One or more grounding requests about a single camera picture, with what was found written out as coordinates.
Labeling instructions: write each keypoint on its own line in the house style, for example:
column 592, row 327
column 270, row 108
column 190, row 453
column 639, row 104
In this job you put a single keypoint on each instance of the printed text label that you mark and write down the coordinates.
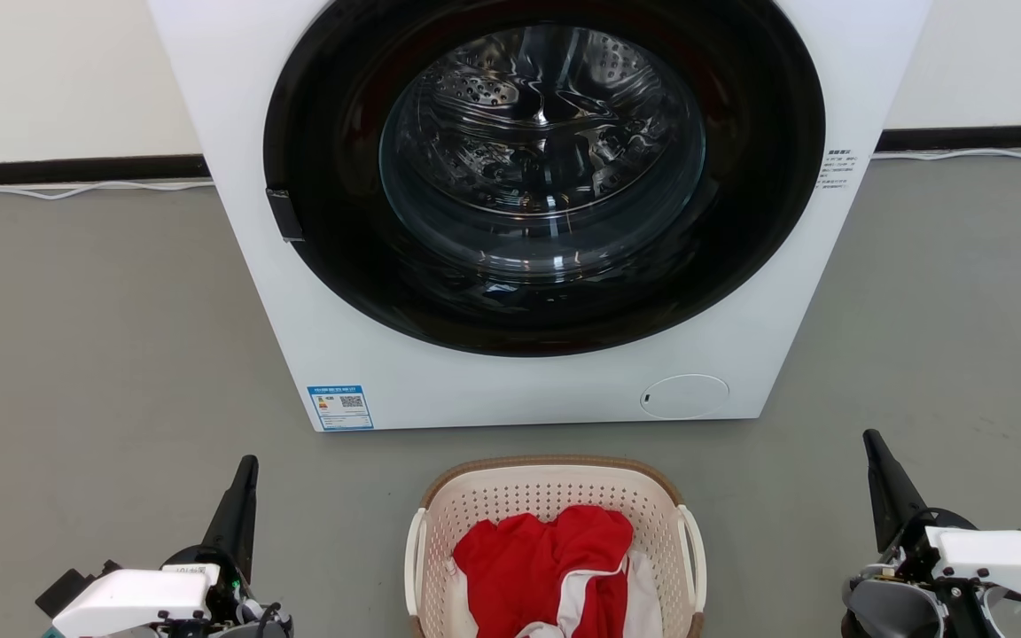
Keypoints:
column 837, row 168

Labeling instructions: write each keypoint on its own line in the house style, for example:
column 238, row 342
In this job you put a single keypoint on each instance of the beige plastic laundry basket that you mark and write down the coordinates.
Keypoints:
column 546, row 487

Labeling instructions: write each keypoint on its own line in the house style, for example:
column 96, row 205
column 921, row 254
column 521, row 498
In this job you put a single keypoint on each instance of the steel washer drum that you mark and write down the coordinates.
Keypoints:
column 541, row 151

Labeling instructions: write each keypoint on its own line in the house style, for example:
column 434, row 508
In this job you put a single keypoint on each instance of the red garment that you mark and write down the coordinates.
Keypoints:
column 528, row 567

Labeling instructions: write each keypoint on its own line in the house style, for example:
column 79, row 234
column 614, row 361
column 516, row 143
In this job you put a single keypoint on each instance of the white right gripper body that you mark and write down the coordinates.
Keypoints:
column 989, row 558

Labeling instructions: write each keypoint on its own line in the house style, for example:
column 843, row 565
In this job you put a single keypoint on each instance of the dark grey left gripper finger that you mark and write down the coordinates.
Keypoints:
column 234, row 518

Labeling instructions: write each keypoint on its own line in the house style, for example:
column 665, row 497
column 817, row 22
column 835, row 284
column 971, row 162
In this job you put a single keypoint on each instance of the white front-load washing machine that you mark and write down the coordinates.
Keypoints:
column 519, row 390

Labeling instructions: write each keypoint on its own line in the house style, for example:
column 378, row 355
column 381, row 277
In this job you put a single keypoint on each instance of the blue energy label sticker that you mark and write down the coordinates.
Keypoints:
column 340, row 408

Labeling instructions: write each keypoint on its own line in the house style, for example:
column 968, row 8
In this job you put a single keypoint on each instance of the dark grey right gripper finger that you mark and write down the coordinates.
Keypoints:
column 892, row 492

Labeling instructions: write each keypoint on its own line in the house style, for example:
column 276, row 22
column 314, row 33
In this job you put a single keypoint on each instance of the black round washer door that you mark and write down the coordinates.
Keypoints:
column 324, row 133

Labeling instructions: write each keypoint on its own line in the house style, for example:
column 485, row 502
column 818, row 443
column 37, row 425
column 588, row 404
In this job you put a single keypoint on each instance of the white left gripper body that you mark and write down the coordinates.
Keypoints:
column 134, row 601

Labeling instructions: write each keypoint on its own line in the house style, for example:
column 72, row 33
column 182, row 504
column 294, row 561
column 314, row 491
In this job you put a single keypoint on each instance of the white garment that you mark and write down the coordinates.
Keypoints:
column 643, row 598

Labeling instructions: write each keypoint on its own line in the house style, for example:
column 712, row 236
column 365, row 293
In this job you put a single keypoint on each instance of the round white filter cover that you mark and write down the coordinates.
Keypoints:
column 684, row 396

